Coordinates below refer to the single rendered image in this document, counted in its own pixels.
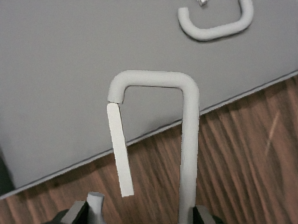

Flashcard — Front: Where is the grey tray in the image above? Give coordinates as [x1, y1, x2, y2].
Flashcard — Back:
[0, 0, 298, 200]

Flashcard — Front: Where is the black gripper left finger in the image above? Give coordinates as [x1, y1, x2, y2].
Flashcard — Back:
[41, 201, 88, 224]

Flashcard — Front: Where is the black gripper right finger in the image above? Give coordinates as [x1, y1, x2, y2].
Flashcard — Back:
[193, 205, 225, 224]

